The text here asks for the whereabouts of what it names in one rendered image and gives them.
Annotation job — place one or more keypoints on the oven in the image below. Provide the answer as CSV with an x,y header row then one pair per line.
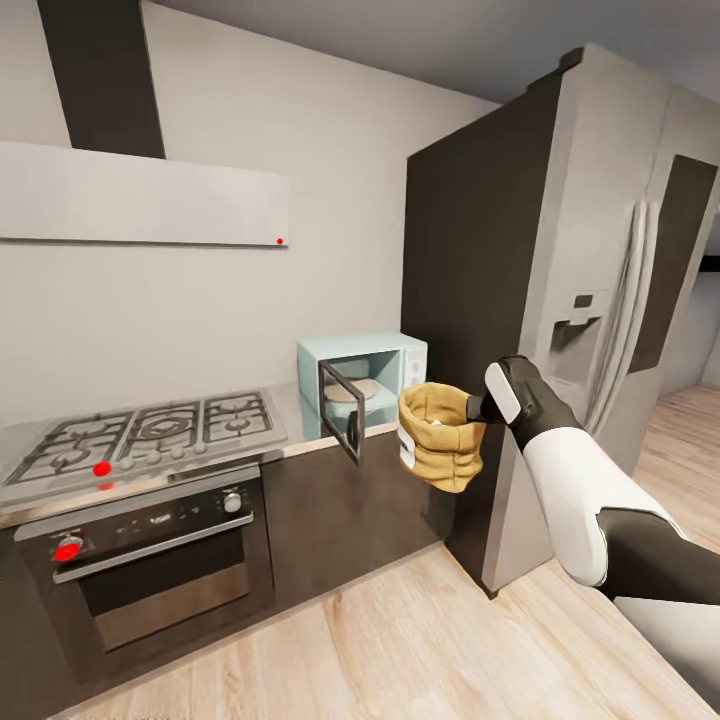
x,y
125,579

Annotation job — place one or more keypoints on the burner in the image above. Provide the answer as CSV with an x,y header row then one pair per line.
x,y
92,448

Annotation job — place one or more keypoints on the range hood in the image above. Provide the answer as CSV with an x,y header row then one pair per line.
x,y
115,183

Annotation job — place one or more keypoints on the microwave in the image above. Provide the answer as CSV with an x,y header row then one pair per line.
x,y
342,375

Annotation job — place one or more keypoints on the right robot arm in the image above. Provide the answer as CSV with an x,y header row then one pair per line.
x,y
607,532

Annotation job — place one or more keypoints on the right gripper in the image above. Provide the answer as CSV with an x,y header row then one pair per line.
x,y
479,410

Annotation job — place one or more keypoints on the popcorn bag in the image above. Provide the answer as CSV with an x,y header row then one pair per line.
x,y
437,443

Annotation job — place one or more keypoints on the fridge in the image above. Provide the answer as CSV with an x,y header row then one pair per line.
x,y
566,227

